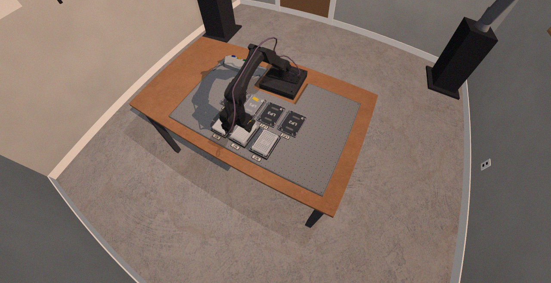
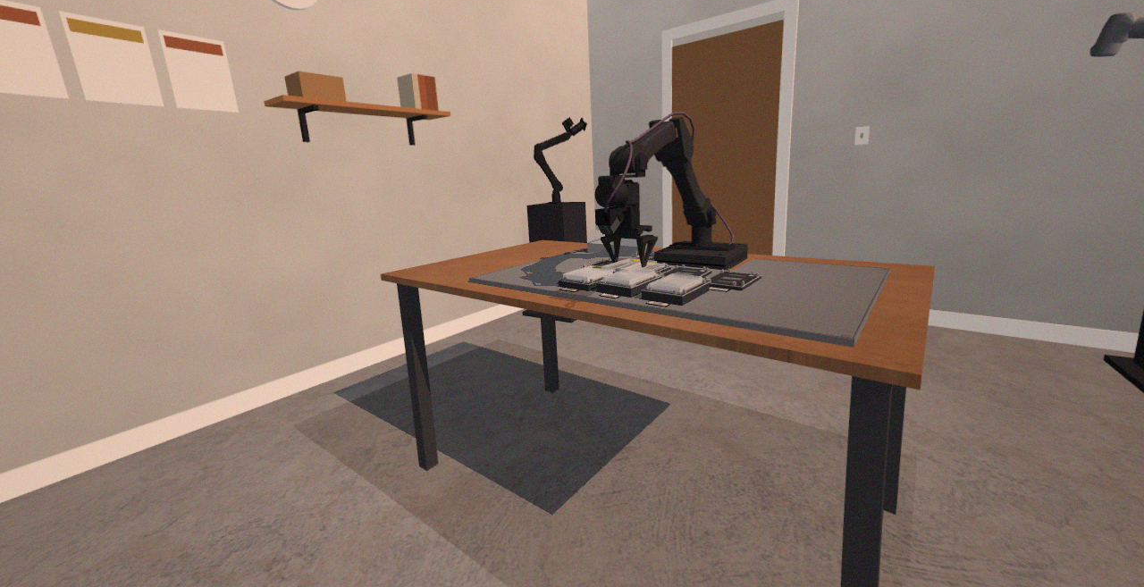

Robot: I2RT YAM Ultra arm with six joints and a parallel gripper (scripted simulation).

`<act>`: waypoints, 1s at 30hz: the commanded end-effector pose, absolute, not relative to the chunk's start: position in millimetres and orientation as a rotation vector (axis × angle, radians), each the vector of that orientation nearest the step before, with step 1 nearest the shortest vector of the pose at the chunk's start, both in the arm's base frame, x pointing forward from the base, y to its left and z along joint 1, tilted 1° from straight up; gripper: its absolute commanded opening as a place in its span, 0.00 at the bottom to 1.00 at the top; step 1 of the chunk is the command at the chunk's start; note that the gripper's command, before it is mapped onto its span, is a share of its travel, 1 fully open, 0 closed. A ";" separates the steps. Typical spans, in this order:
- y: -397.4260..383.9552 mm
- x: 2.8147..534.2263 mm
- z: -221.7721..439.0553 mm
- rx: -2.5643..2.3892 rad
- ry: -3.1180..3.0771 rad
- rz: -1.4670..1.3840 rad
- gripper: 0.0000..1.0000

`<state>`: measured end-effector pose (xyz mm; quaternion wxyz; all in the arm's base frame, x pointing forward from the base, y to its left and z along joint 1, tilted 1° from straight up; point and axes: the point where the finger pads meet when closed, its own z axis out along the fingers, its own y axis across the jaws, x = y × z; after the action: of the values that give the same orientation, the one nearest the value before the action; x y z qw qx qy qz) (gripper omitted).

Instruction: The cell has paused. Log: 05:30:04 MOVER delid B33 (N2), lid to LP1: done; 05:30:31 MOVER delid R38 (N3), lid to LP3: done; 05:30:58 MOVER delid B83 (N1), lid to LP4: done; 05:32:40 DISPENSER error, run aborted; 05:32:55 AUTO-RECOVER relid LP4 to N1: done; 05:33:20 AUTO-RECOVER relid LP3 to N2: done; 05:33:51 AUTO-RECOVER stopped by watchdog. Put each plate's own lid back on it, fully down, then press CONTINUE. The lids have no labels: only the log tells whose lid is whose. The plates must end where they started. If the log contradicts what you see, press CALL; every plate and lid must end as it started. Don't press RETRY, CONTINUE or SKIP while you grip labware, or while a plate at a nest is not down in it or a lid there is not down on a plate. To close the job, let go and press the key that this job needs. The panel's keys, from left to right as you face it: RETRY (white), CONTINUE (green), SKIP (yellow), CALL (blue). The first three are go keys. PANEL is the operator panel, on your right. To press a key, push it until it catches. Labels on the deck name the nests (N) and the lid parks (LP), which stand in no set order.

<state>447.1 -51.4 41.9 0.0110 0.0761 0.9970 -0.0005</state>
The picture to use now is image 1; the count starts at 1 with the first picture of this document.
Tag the beige button panel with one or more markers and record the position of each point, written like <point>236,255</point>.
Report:
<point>233,63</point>

